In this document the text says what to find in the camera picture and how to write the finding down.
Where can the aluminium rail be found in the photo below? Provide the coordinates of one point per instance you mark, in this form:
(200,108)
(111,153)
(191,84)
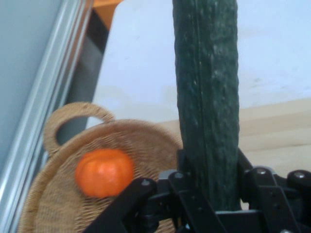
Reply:
(41,109)

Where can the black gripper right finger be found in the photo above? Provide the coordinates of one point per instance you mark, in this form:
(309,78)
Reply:
(274,199)

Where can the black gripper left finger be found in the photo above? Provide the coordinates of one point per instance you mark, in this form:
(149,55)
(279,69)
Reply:
(175,206)

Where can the red tomato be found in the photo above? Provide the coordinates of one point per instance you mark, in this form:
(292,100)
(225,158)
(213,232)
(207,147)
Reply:
(103,173)

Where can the orange foam block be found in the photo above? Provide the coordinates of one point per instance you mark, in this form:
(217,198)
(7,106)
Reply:
(107,9)

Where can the wooden cutting board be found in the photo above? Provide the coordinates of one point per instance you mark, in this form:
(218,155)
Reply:
(274,136)

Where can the woven wicker basket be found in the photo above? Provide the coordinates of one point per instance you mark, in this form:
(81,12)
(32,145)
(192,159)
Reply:
(60,194)

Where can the dark green cucumber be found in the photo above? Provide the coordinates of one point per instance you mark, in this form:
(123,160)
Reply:
(207,97)

